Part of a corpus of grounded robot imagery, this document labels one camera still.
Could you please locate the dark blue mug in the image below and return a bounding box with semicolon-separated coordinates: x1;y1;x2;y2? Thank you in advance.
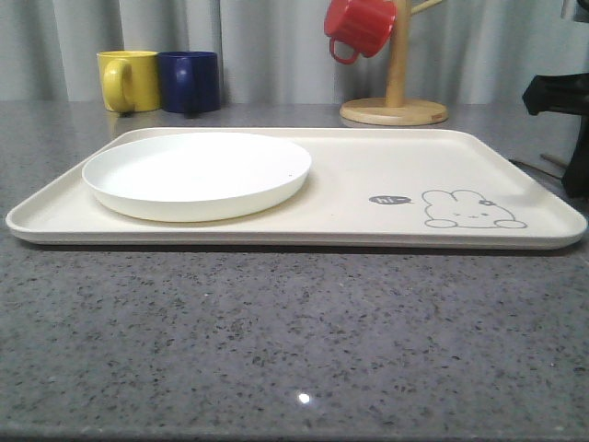
156;51;221;113

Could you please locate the red mug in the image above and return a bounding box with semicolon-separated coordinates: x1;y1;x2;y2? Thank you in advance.
324;0;398;64

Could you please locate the yellow mug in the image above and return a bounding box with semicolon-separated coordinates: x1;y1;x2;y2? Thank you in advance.
97;51;161;113

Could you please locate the wooden mug tree stand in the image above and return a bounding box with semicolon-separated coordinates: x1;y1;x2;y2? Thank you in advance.
340;1;448;126

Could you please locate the grey curtain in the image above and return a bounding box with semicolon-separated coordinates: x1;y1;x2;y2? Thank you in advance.
1;1;588;104

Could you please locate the white round plate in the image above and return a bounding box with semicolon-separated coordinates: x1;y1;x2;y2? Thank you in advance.
82;132;312;222

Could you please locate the silver knife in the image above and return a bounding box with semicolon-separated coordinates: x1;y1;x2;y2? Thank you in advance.
540;154;567;169

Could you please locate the cream rabbit tray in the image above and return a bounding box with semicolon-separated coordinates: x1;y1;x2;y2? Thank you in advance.
6;128;587;250

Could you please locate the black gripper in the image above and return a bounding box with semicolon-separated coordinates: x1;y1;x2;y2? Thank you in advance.
522;73;589;198

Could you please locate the silver fork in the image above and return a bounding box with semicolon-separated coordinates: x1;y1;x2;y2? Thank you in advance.
509;158;561;180

